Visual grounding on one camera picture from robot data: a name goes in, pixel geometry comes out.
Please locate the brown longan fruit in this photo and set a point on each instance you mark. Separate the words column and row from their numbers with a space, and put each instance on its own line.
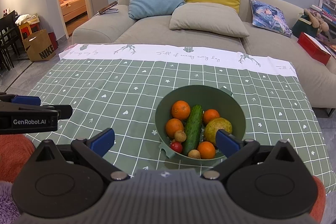
column 180, row 136
column 194, row 154

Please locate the green cucumber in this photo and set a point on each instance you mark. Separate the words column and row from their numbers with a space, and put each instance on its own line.
column 193, row 129

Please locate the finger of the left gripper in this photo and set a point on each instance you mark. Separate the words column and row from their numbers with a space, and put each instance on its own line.
column 27, row 100
column 64, row 111

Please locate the small red fruit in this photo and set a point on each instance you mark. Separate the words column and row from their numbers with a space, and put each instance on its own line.
column 176, row 147

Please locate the grey fabric sofa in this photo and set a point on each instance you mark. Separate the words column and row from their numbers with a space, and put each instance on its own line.
column 317, row 79

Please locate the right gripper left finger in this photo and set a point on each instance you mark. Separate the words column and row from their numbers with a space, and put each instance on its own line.
column 63, row 180

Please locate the brown Nike paper bag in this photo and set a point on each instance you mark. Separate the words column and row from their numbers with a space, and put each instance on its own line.
column 39, row 47

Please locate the red box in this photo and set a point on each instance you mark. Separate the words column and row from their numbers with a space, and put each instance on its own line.
column 314, row 48

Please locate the blue patterned cushion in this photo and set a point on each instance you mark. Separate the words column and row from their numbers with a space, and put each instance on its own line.
column 269, row 18

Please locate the orange mandarin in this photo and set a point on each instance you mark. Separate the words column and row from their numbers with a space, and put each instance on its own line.
column 209, row 115
column 206, row 150
column 172, row 126
column 180, row 110

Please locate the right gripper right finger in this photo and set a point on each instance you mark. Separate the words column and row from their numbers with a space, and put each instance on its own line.
column 269, row 181

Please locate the green plastic bowl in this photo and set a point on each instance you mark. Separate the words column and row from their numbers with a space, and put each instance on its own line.
column 232, row 119

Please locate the green checked tablecloth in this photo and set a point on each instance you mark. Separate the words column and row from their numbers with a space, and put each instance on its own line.
column 120, row 86

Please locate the dark green bag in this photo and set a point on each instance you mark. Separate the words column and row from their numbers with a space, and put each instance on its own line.
column 303, row 24

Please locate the black dining chair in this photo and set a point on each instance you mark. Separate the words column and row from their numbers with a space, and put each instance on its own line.
column 9, row 37

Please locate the beige cushion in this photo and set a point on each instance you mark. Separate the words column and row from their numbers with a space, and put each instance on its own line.
column 209, row 17

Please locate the tablet on sofa arm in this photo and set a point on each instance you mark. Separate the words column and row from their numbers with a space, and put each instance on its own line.
column 110, row 9

